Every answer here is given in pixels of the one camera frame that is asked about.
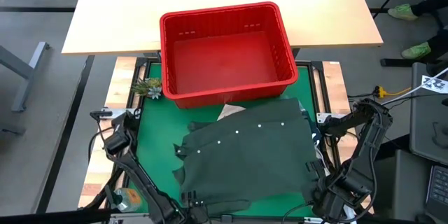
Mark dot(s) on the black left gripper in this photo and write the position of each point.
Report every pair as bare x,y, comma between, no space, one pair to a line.
196,213

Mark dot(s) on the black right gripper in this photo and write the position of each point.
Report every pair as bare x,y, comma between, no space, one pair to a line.
344,192

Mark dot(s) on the dark green garment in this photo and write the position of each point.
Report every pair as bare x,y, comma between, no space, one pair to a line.
245,161

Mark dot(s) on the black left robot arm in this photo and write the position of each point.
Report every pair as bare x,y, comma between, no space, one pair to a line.
136,171

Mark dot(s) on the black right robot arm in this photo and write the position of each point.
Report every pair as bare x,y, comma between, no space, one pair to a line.
367,136

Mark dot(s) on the red plastic laundry basket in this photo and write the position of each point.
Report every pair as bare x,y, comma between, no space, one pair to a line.
189,66

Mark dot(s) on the grey box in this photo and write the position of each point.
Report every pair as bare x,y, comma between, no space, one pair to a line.
409,182

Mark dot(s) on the green table mat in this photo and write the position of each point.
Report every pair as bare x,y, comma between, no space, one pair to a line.
157,129

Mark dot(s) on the dark keyboard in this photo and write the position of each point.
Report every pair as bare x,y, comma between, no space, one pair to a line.
439,189

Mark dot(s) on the grey cabinet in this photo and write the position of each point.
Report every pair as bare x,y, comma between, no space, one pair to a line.
427,129

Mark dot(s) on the white printed tote bag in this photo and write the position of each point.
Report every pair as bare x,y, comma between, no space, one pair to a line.
229,110

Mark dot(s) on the small succulent plant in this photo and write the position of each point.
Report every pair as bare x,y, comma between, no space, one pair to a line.
148,89

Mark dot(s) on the white patterned marker tag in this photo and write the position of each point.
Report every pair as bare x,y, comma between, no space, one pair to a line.
434,84

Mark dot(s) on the black horizontal bar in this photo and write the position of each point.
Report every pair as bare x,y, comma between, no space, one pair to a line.
52,216

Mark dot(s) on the person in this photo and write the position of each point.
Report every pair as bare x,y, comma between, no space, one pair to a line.
402,11

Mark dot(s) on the grey desk leg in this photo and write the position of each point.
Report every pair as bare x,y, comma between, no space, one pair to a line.
26,73

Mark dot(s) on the light wooden desk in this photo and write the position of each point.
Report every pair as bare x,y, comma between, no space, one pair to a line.
140,0

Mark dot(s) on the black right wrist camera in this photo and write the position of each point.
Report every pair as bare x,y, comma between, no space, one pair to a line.
315,168

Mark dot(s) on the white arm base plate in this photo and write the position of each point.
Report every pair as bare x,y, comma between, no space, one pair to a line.
323,118
115,113

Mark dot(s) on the black floor rail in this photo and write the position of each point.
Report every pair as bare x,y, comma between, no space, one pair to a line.
66,133

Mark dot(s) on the black desk frame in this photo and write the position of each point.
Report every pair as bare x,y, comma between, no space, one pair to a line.
399,10

